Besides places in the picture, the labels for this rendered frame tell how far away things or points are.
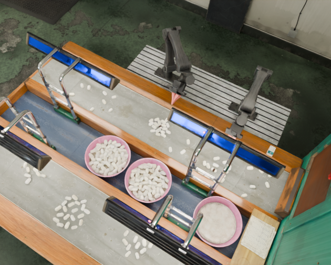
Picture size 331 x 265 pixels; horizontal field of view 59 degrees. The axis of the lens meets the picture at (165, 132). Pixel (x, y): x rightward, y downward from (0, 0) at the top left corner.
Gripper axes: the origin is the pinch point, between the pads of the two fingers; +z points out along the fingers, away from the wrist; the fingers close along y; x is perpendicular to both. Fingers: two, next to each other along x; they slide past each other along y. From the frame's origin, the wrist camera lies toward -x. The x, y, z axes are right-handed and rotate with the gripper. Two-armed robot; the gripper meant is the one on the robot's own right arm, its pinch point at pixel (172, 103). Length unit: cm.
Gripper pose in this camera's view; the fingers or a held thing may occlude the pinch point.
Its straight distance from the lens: 182.1
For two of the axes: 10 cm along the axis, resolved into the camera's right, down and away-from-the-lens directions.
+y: 8.7, 4.5, -2.1
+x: 2.8, -0.9, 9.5
